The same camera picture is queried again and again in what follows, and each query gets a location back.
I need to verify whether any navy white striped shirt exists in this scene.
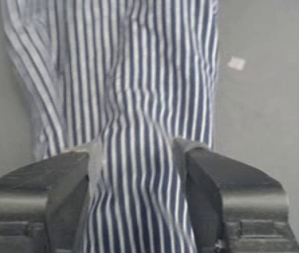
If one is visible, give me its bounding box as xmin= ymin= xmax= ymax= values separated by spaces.
xmin=0 ymin=0 xmax=223 ymax=253

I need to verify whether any small white paper scrap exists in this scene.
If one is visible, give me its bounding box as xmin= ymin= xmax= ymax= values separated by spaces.
xmin=227 ymin=56 xmax=248 ymax=71

